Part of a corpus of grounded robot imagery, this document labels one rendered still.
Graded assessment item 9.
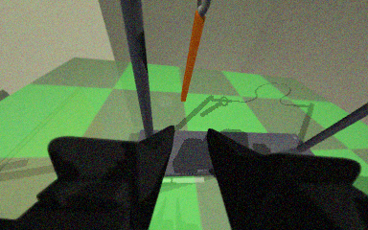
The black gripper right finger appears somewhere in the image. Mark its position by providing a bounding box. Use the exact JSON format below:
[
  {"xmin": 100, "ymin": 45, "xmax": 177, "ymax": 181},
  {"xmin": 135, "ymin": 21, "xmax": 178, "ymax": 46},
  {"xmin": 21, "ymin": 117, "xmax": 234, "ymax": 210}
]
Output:
[{"xmin": 207, "ymin": 128, "xmax": 361, "ymax": 230}]

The orange handle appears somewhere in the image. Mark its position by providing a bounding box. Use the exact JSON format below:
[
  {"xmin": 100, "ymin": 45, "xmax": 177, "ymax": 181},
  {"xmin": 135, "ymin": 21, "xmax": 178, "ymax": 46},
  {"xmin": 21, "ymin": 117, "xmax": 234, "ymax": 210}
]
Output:
[{"xmin": 181, "ymin": 0, "xmax": 212, "ymax": 102}]

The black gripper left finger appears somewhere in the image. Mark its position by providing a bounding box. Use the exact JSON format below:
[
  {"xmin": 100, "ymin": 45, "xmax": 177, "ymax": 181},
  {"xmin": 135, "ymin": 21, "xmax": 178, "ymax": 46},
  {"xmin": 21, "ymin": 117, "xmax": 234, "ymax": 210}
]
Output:
[{"xmin": 47, "ymin": 126, "xmax": 174, "ymax": 230}]

